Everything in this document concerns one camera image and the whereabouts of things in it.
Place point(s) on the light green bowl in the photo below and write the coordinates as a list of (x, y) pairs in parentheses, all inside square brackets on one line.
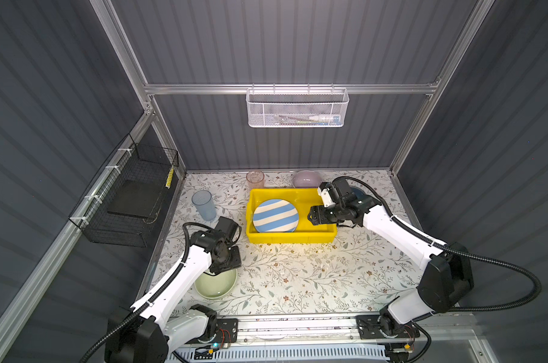
[(216, 286)]

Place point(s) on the blue plastic cup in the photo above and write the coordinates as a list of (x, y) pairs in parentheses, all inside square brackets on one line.
[(203, 202)]

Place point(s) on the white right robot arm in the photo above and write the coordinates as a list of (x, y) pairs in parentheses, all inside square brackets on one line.
[(446, 276)]

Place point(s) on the white wire mesh basket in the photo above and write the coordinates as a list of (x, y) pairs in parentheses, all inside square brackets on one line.
[(264, 104)]

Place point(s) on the pen in white basket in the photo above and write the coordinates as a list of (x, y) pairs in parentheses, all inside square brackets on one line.
[(316, 120)]

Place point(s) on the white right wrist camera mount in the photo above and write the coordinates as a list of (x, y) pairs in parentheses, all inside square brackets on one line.
[(325, 194)]

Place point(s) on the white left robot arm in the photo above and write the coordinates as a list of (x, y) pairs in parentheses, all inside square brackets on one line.
[(147, 331)]

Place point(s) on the yellow plastic bin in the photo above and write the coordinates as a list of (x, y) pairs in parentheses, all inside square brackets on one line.
[(306, 232)]

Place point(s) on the black wire wall basket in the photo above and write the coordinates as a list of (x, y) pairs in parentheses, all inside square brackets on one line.
[(131, 197)]

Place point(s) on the pink plastic cup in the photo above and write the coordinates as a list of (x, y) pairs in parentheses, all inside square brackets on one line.
[(256, 179)]

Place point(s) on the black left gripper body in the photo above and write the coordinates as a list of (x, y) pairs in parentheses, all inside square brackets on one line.
[(232, 259)]

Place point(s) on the pink ceramic bowl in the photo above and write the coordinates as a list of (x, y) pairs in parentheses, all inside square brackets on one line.
[(306, 179)]

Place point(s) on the blue glazed ceramic bowl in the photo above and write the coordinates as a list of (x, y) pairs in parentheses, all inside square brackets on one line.
[(359, 194)]

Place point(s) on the white vented cable duct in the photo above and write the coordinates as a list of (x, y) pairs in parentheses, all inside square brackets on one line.
[(287, 353)]

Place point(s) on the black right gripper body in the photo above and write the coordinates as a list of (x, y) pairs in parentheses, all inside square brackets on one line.
[(333, 213)]

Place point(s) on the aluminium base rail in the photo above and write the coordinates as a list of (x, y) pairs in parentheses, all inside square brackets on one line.
[(327, 328)]

